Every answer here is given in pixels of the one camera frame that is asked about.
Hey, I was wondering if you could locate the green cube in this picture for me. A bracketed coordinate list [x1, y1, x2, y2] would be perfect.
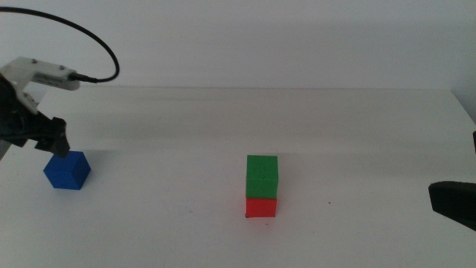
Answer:
[245, 154, 279, 200]

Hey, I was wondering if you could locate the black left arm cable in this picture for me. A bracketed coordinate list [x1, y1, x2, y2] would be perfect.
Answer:
[0, 6, 120, 83]

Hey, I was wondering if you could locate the blue cube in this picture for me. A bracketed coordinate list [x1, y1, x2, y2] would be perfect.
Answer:
[42, 150, 92, 191]

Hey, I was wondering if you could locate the red cube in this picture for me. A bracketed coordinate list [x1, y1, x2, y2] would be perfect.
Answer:
[245, 197, 278, 219]

